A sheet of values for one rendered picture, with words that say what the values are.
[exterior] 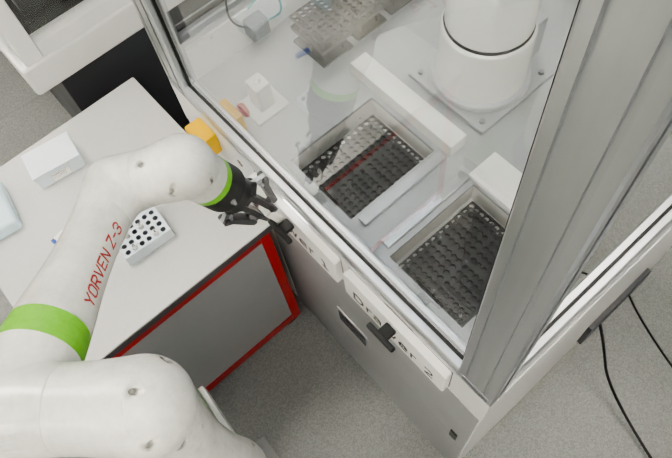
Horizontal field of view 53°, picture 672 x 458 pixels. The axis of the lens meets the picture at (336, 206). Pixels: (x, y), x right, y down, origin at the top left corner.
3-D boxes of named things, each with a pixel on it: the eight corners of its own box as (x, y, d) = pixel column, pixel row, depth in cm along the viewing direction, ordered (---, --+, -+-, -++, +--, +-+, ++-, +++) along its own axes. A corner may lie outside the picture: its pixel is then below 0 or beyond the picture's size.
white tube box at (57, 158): (42, 190, 172) (32, 180, 167) (29, 166, 175) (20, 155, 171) (87, 165, 174) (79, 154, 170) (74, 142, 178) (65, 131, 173)
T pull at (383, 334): (391, 354, 131) (391, 352, 130) (365, 326, 134) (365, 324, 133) (405, 341, 132) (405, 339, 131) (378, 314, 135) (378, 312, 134)
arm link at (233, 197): (209, 219, 117) (244, 180, 117) (171, 177, 122) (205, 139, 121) (226, 226, 123) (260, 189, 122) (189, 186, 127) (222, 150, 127)
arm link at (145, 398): (274, 522, 116) (171, 450, 71) (182, 523, 118) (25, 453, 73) (278, 444, 123) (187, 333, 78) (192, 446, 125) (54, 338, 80)
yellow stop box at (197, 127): (206, 163, 162) (198, 147, 156) (189, 145, 165) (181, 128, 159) (223, 150, 163) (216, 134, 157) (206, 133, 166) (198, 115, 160)
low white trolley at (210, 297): (169, 442, 215) (65, 387, 147) (70, 304, 239) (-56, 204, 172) (308, 322, 229) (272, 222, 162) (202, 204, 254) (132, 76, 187)
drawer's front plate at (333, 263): (338, 283, 147) (334, 264, 138) (256, 198, 159) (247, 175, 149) (344, 278, 148) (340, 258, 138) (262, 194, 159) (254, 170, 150)
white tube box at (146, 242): (130, 266, 160) (125, 259, 157) (114, 241, 163) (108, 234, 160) (175, 235, 163) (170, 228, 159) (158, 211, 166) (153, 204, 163)
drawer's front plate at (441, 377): (442, 392, 135) (445, 379, 125) (345, 291, 146) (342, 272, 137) (448, 386, 135) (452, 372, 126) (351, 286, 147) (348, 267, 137)
